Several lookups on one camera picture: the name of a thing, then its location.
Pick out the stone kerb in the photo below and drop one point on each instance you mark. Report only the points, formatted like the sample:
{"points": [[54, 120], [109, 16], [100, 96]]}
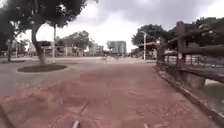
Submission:
{"points": [[186, 94]]}

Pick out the group of trees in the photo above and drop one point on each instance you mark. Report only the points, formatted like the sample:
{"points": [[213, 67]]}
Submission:
{"points": [[78, 40]]}

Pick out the robot's own part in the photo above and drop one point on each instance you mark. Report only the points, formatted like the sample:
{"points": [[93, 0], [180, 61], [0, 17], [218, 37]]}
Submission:
{"points": [[76, 124], [145, 126]]}

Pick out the wooden rail fence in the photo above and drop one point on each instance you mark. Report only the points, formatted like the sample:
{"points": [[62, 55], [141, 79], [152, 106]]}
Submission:
{"points": [[181, 46]]}

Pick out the grey paving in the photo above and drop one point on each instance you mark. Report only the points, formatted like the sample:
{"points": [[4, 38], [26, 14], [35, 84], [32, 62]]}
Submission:
{"points": [[20, 78]]}

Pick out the round planting bed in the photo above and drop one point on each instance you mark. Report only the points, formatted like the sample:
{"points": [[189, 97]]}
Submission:
{"points": [[41, 68]]}

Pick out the trees behind fence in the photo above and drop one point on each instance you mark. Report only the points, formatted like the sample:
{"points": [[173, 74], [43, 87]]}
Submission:
{"points": [[208, 23]]}

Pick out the red brick path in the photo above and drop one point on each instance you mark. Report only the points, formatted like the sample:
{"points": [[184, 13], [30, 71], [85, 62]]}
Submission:
{"points": [[113, 96]]}

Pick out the large tree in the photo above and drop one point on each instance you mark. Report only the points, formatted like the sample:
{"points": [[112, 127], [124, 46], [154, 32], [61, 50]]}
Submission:
{"points": [[37, 45]]}

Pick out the grey building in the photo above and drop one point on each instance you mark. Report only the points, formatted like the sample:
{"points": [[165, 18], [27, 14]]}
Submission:
{"points": [[118, 47]]}

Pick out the lamp pole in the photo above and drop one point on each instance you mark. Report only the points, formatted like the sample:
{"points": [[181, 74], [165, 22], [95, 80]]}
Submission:
{"points": [[144, 46]]}

